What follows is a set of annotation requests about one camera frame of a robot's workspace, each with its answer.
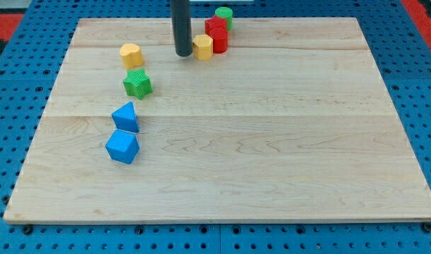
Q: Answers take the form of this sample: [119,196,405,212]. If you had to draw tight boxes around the yellow hexagon block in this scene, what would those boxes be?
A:
[193,34,213,61]

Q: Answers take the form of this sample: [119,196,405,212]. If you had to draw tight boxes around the light wooden board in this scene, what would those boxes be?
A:
[4,18,431,225]

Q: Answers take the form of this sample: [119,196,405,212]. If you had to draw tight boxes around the green star block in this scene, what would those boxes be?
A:
[123,68,153,99]

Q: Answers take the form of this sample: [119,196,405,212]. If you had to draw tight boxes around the blue triangle block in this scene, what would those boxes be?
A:
[111,102,140,133]

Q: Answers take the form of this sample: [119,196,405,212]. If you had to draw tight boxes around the red cylinder block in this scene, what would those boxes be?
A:
[209,28,229,54]

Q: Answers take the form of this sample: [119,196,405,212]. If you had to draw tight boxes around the blue cube block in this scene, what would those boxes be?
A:
[105,130,140,164]

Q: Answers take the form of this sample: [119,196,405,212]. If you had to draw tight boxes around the red star block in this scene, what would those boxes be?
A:
[205,15,227,35]

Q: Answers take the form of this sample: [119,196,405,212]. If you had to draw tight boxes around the yellow heart block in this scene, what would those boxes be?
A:
[119,44,144,70]

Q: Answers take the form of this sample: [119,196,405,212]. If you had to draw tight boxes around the green cylinder block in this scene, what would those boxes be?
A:
[214,6,233,31]

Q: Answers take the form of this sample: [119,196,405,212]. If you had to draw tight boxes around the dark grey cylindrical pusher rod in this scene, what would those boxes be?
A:
[170,0,193,57]

